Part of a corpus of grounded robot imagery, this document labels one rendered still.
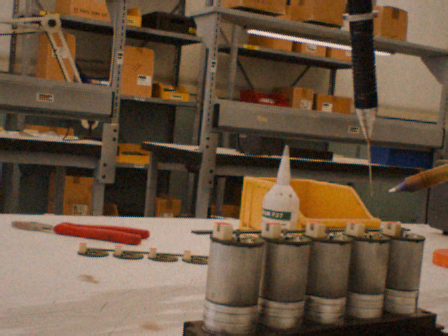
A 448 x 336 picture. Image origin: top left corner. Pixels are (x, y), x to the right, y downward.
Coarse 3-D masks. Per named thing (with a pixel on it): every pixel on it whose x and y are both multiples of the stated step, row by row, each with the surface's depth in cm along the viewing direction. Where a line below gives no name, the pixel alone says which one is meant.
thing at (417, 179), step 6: (438, 168) 34; (444, 168) 34; (420, 174) 34; (426, 174) 34; (432, 174) 34; (438, 174) 33; (444, 174) 33; (408, 180) 34; (414, 180) 34; (420, 180) 34; (426, 180) 34; (432, 180) 34; (438, 180) 34; (444, 180) 34; (408, 186) 34; (414, 186) 34; (420, 186) 34; (426, 186) 34
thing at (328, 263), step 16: (320, 256) 33; (336, 256) 33; (320, 272) 33; (336, 272) 33; (320, 288) 33; (336, 288) 33; (304, 304) 33; (320, 304) 33; (336, 304) 33; (304, 320) 33; (320, 320) 33; (336, 320) 33
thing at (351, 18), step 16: (352, 0) 30; (368, 0) 30; (352, 16) 30; (368, 16) 30; (352, 32) 31; (368, 32) 31; (352, 48) 31; (368, 48) 31; (352, 64) 31; (368, 64) 31; (368, 80) 31; (368, 96) 31
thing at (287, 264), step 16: (272, 256) 31; (288, 256) 31; (304, 256) 31; (272, 272) 31; (288, 272) 31; (304, 272) 31; (272, 288) 31; (288, 288) 31; (304, 288) 32; (272, 304) 31; (288, 304) 31; (272, 320) 31; (288, 320) 31
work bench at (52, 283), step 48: (0, 240) 56; (48, 240) 58; (96, 240) 60; (144, 240) 63; (192, 240) 65; (432, 240) 81; (0, 288) 42; (48, 288) 43; (96, 288) 44; (144, 288) 45; (192, 288) 46; (432, 288) 54
